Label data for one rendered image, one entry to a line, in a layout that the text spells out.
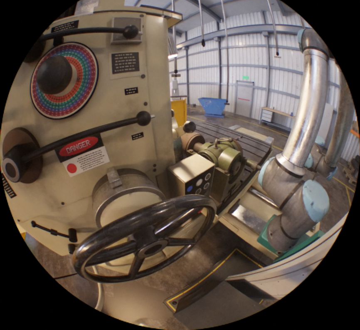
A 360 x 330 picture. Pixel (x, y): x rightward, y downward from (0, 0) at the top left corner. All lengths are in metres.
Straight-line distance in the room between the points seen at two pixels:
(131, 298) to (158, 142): 1.68
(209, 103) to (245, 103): 2.49
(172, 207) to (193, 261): 1.49
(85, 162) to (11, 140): 0.23
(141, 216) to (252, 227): 0.99
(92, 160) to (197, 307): 0.81
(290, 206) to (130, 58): 0.65
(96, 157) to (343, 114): 0.84
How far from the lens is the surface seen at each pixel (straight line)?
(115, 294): 1.83
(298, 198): 0.49
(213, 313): 0.83
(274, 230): 0.60
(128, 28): 0.30
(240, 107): 8.09
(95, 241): 0.17
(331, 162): 0.73
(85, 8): 1.26
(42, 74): 0.25
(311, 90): 0.50
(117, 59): 0.33
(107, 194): 0.31
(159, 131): 0.38
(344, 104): 0.61
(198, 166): 0.44
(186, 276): 1.62
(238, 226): 1.07
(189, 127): 0.38
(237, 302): 0.85
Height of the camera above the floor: 1.62
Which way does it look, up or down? 30 degrees down
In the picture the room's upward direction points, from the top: 2 degrees counter-clockwise
